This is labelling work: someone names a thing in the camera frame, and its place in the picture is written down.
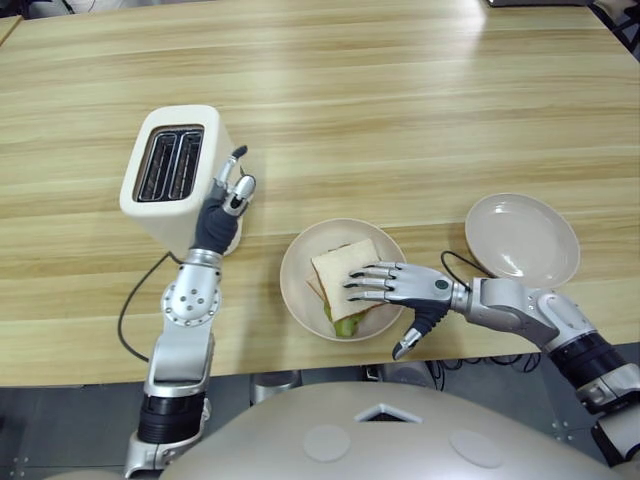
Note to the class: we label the bread slice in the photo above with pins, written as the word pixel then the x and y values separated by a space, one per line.
pixel 335 267
pixel 315 288

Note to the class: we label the green lettuce leaf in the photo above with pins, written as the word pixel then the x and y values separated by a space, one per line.
pixel 345 327

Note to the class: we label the robot body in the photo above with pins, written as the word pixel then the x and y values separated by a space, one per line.
pixel 400 450

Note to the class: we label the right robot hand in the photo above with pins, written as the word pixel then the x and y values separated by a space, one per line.
pixel 420 285

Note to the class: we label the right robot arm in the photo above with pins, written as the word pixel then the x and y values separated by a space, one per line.
pixel 510 305

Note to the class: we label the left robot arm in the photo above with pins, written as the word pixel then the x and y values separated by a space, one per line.
pixel 180 350

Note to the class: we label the cream plate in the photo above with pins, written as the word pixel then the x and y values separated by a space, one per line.
pixel 300 300
pixel 520 240

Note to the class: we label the cream toaster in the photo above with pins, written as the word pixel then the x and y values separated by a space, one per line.
pixel 165 215

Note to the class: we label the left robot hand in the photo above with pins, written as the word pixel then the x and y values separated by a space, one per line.
pixel 217 225

